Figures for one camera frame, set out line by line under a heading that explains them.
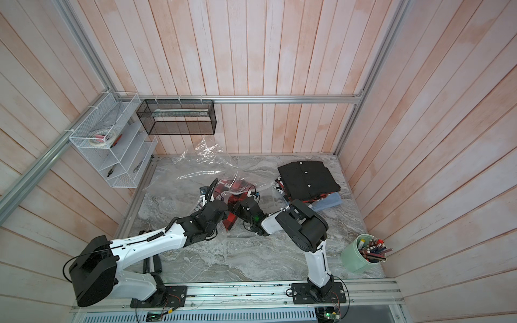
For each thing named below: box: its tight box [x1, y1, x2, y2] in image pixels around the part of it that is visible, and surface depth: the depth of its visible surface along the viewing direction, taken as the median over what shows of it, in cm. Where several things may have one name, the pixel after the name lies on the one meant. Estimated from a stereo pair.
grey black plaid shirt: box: [273, 175, 290, 200], surface depth 103 cm
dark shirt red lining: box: [277, 160, 342, 201], surface depth 100 cm
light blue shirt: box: [310, 191, 343, 212], surface depth 100 cm
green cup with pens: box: [341, 233, 394, 274], surface depth 70 cm
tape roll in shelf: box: [88, 129, 117, 147], surface depth 75 cm
